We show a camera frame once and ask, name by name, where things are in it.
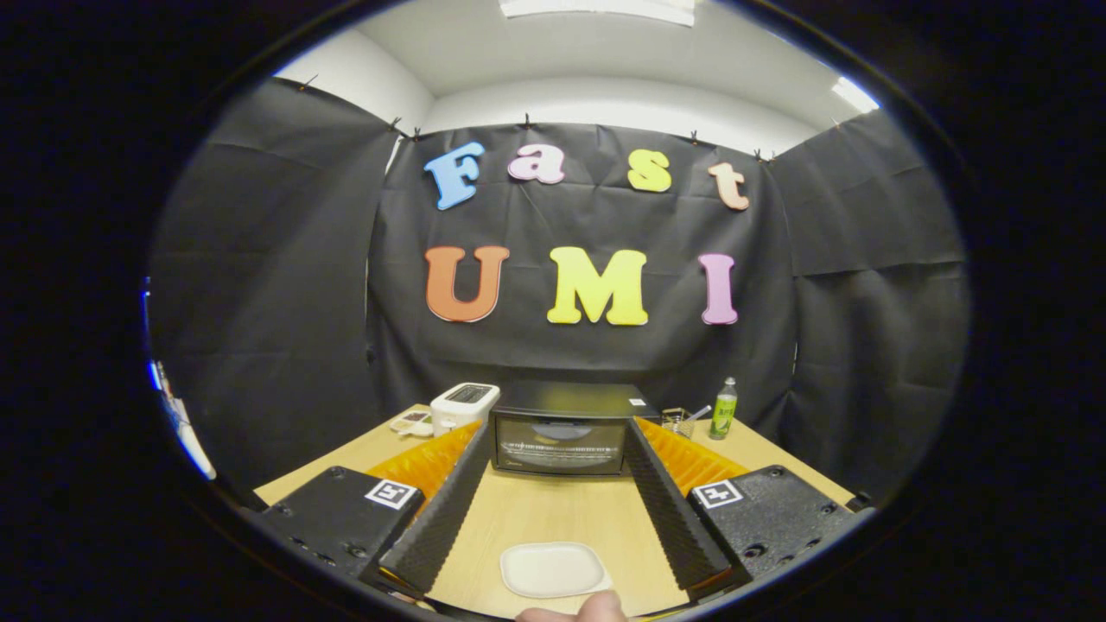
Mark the black backdrop cloth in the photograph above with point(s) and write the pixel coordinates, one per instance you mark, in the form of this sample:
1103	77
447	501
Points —
562	354

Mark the metal mesh holder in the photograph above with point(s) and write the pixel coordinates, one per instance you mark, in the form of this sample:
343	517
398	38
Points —
676	423

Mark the small ceiling light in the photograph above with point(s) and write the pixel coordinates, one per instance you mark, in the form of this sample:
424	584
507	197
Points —
855	93

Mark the white plate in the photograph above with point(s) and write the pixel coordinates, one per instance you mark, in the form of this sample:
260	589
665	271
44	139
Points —
553	570

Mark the white pop-up toaster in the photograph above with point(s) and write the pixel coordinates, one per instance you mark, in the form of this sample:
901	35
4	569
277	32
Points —
462	406

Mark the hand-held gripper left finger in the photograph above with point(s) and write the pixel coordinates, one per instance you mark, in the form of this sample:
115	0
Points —
441	518

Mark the long ceiling light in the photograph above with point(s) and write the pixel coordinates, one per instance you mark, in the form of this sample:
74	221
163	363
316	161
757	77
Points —
596	9

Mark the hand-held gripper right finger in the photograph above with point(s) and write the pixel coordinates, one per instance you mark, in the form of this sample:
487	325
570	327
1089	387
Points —
670	518

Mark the black toaster oven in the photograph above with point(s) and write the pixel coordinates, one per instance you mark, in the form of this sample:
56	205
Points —
570	402

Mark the green drink bottle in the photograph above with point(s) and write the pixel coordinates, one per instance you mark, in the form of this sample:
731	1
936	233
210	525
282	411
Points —
722	419

